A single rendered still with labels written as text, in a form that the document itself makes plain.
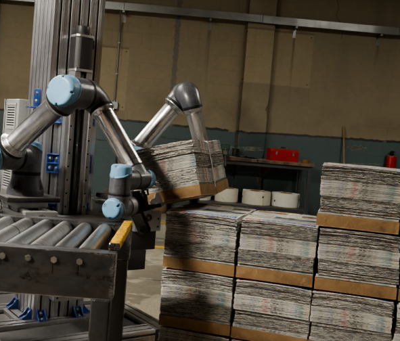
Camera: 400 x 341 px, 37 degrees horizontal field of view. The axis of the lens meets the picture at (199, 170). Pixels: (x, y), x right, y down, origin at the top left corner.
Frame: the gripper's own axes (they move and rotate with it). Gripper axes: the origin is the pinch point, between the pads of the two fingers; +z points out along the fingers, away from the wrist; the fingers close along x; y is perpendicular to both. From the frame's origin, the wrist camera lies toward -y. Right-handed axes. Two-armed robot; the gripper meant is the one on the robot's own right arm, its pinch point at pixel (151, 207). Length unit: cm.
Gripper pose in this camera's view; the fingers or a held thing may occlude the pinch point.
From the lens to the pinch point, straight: 241.4
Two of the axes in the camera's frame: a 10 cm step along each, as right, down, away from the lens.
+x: -9.3, 1.9, 3.2
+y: -1.9, -9.8, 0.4
